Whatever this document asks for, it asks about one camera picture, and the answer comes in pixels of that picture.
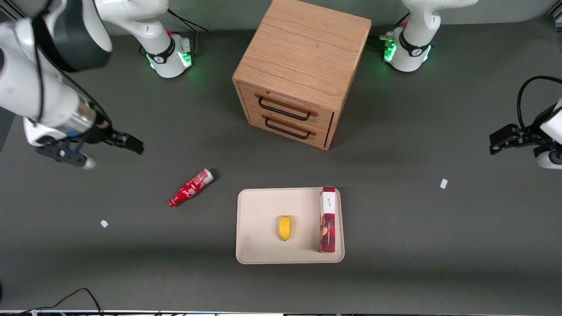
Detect yellow lemon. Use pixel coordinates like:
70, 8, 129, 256
277, 215, 293, 242

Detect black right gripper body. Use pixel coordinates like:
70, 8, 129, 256
82, 110, 116, 145

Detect black base cables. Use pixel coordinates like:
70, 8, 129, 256
368, 12, 413, 51
140, 8, 210, 60

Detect red coke bottle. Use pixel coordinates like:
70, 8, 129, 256
168, 169, 215, 208

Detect black left base cables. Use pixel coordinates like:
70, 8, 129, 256
368, 12, 413, 51

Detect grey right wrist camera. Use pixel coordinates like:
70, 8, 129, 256
35, 140, 97, 171

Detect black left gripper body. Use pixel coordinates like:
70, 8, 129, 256
519, 115, 550, 149

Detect wooden drawer cabinet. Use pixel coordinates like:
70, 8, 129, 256
232, 0, 373, 151

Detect black floor cable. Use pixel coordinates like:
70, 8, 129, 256
0, 287, 104, 316

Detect beige plastic tray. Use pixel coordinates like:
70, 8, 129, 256
235, 187, 346, 265

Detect black metal drawer handle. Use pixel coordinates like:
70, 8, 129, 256
258, 96, 312, 122
264, 116, 311, 140

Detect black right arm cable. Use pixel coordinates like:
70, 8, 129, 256
31, 13, 112, 130

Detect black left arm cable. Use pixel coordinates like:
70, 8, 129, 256
517, 75, 562, 130

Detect red white snack box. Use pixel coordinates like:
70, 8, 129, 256
319, 187, 337, 254

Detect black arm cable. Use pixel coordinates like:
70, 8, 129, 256
517, 75, 562, 130
31, 13, 112, 130

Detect black right base cables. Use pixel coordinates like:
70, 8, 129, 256
140, 8, 210, 60

